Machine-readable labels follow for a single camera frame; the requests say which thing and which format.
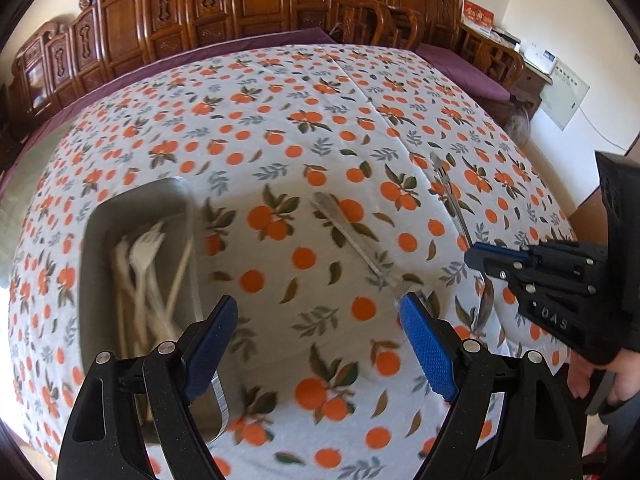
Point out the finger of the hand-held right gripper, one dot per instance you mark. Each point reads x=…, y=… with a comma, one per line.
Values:
x=500, y=250
x=487, y=264

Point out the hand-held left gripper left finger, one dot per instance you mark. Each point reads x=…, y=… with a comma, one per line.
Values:
x=210, y=350

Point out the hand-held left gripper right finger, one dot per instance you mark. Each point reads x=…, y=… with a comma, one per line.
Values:
x=430, y=345

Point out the light wooden chopstick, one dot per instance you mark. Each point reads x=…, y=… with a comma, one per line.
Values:
x=181, y=270
x=121, y=320

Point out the white plastic fork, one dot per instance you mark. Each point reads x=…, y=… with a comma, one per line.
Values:
x=145, y=260

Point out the rectangular metal tray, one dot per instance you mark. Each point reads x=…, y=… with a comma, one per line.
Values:
x=95, y=285

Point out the person's right forearm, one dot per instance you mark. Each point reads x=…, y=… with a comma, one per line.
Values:
x=627, y=425

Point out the person's right hand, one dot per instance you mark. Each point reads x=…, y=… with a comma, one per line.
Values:
x=627, y=372

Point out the grey furry thing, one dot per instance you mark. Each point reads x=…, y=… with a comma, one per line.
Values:
x=517, y=120

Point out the grey electrical panel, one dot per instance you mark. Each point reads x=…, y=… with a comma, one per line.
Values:
x=567, y=100

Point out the wooden side table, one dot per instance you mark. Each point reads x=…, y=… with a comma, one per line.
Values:
x=527, y=85

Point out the short purple seat cushion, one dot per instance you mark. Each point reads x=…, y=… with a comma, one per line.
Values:
x=465, y=67

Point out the white papers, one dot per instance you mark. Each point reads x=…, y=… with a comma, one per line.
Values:
x=505, y=35

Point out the orange print tablecloth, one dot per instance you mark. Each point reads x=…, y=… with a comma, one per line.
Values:
x=300, y=135

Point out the wooden chair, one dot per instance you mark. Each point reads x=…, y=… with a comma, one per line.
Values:
x=357, y=20
x=407, y=27

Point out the dark wooden furniture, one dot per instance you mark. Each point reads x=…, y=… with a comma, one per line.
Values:
x=4, y=125

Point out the long purple seat cushion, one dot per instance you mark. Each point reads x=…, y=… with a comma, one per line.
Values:
x=260, y=40

